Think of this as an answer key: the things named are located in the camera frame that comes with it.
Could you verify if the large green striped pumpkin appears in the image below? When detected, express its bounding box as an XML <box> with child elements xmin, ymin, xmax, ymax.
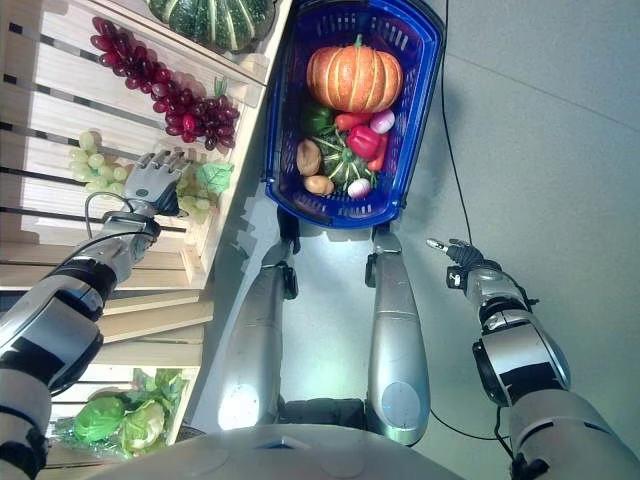
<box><xmin>145</xmin><ymin>0</ymin><xmax>277</xmax><ymax>54</ymax></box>

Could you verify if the large orange pumpkin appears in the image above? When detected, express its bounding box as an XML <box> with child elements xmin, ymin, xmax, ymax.
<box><xmin>306</xmin><ymin>33</ymin><xmax>405</xmax><ymax>114</ymax></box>

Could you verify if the purple onion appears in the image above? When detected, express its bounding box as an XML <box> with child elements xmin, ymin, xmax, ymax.
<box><xmin>369</xmin><ymin>109</ymin><xmax>396</xmax><ymax>135</ymax></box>

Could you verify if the silver robot torso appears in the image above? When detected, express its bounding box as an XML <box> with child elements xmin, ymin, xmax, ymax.
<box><xmin>47</xmin><ymin>397</ymin><xmax>481</xmax><ymax>480</ymax></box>

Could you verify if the green grape bunch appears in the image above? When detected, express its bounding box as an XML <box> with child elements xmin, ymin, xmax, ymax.
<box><xmin>67</xmin><ymin>129</ymin><xmax>236</xmax><ymax>225</ymax></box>

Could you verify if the orange red pepper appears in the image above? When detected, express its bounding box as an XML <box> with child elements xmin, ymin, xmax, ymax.
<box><xmin>334</xmin><ymin>112</ymin><xmax>373</xmax><ymax>133</ymax></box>

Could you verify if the low wooden slat crate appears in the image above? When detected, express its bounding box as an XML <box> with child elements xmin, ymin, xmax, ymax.
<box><xmin>0</xmin><ymin>288</ymin><xmax>216</xmax><ymax>472</ymax></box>

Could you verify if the green leafy lettuce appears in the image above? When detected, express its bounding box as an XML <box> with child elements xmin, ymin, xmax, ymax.
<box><xmin>130</xmin><ymin>368</ymin><xmax>189</xmax><ymax>417</ymax></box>

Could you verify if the pale green cabbage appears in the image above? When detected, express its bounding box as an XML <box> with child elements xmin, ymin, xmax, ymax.
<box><xmin>118</xmin><ymin>399</ymin><xmax>167</xmax><ymax>455</ymax></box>

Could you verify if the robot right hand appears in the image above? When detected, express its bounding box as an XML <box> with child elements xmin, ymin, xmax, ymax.
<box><xmin>425</xmin><ymin>238</ymin><xmax>487</xmax><ymax>289</ymax></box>

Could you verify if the dark brown potato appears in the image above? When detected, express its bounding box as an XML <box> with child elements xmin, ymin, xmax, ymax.
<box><xmin>296</xmin><ymin>138</ymin><xmax>323</xmax><ymax>177</ymax></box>

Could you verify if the blue plastic shopping basket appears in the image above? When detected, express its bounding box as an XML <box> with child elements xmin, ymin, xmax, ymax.
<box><xmin>261</xmin><ymin>0</ymin><xmax>447</xmax><ymax>231</ymax></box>

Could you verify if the red bell pepper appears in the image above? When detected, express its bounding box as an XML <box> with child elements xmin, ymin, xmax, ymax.
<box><xmin>346</xmin><ymin>124</ymin><xmax>387</xmax><ymax>160</ymax></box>

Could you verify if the light brown potato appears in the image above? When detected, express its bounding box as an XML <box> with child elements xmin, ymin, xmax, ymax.
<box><xmin>303</xmin><ymin>174</ymin><xmax>335</xmax><ymax>197</ymax></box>

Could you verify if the tall wooden slat crate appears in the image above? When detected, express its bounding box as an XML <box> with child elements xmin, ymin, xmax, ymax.
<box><xmin>0</xmin><ymin>0</ymin><xmax>294</xmax><ymax>292</ymax></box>

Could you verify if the bright green cabbage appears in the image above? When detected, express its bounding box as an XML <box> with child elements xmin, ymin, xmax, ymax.
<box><xmin>73</xmin><ymin>394</ymin><xmax>127</xmax><ymax>443</ymax></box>

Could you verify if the red grape bunch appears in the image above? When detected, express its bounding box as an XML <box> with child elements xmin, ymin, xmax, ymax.
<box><xmin>89</xmin><ymin>16</ymin><xmax>242</xmax><ymax>152</ymax></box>

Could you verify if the red chili pepper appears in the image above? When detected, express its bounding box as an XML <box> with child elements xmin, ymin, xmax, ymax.
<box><xmin>367</xmin><ymin>133</ymin><xmax>390</xmax><ymax>173</ymax></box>

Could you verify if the black floor cable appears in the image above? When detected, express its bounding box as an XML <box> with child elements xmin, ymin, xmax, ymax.
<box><xmin>428</xmin><ymin>0</ymin><xmax>517</xmax><ymax>464</ymax></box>

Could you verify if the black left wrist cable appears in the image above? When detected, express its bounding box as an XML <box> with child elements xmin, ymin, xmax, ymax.
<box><xmin>83</xmin><ymin>191</ymin><xmax>157</xmax><ymax>242</ymax></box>

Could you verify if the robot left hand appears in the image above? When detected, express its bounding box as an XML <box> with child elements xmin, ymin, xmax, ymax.
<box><xmin>123</xmin><ymin>148</ymin><xmax>190</xmax><ymax>218</ymax></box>

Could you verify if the green bell pepper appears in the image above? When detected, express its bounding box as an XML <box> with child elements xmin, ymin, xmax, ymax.
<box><xmin>301</xmin><ymin>102</ymin><xmax>335</xmax><ymax>136</ymax></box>

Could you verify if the small green striped pumpkin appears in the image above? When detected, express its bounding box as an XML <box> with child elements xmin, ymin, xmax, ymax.
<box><xmin>310</xmin><ymin>130</ymin><xmax>377</xmax><ymax>194</ymax></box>

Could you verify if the purple white turnip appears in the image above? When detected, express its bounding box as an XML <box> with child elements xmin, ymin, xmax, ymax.
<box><xmin>346</xmin><ymin>177</ymin><xmax>373</xmax><ymax>200</ymax></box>

